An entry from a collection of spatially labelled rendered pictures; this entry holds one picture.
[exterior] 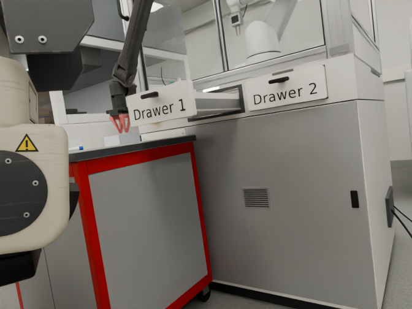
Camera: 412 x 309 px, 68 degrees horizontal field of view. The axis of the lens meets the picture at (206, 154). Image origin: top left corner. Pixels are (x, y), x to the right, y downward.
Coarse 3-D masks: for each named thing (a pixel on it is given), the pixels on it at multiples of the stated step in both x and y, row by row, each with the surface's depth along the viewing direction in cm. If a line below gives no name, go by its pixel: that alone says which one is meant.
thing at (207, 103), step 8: (200, 96) 100; (208, 96) 104; (216, 96) 108; (224, 96) 112; (232, 96) 117; (200, 104) 99; (208, 104) 103; (216, 104) 107; (224, 104) 111; (232, 104) 116; (200, 112) 107; (208, 112) 114; (216, 112) 121
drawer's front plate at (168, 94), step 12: (180, 84) 94; (192, 84) 93; (132, 96) 107; (168, 96) 98; (180, 96) 95; (192, 96) 93; (132, 108) 108; (144, 108) 104; (168, 108) 98; (180, 108) 95; (192, 108) 93; (132, 120) 109; (144, 120) 105; (156, 120) 102
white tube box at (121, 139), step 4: (112, 136) 118; (116, 136) 117; (120, 136) 117; (124, 136) 119; (128, 136) 121; (132, 136) 123; (136, 136) 125; (104, 140) 120; (108, 140) 119; (112, 140) 118; (116, 140) 117; (120, 140) 117; (124, 140) 119; (128, 140) 121; (132, 140) 123; (136, 140) 125; (108, 144) 119; (112, 144) 118; (116, 144) 117; (120, 144) 117
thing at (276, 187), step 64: (192, 128) 136; (256, 128) 118; (320, 128) 105; (384, 128) 164; (256, 192) 122; (320, 192) 108; (384, 192) 142; (256, 256) 127; (320, 256) 111; (384, 256) 125
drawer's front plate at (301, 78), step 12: (288, 72) 107; (300, 72) 104; (312, 72) 102; (324, 72) 101; (252, 84) 115; (264, 84) 112; (276, 84) 110; (288, 84) 107; (300, 84) 105; (312, 84) 103; (324, 84) 100; (252, 96) 116; (276, 96) 110; (288, 96) 108; (300, 96) 105; (312, 96) 103; (324, 96) 101; (252, 108) 116; (264, 108) 113
